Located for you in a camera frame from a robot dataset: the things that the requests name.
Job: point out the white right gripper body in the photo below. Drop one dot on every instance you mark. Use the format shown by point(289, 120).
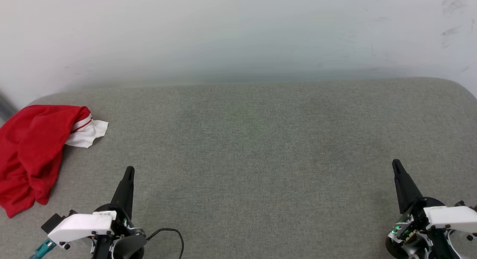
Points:
point(447, 217)

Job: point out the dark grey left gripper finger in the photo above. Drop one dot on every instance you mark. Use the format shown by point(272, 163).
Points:
point(125, 193)

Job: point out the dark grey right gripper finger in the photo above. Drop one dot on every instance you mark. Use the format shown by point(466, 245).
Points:
point(406, 192)

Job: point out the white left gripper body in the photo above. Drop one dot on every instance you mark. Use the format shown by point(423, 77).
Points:
point(82, 225)

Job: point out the red and white shirt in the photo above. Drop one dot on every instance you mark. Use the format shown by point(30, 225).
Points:
point(29, 151)

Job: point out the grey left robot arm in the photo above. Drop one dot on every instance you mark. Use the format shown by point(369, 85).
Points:
point(128, 248)

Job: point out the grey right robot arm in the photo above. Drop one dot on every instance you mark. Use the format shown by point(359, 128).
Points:
point(439, 248)

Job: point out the grey fabric sofa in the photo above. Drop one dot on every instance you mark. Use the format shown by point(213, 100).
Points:
point(253, 158)

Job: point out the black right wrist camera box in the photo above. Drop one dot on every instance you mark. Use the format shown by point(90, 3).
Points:
point(460, 204)

